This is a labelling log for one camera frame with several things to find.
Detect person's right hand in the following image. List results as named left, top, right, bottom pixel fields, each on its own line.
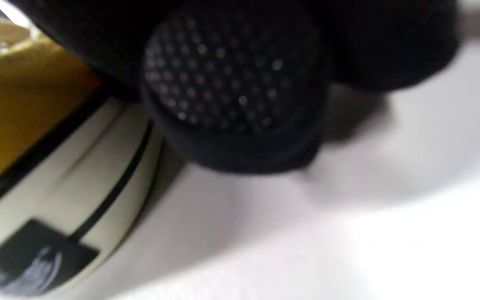
left=11, top=0, right=461, bottom=173

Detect yellow canvas shoe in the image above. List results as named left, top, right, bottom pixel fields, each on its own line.
left=0, top=17, right=165, bottom=298

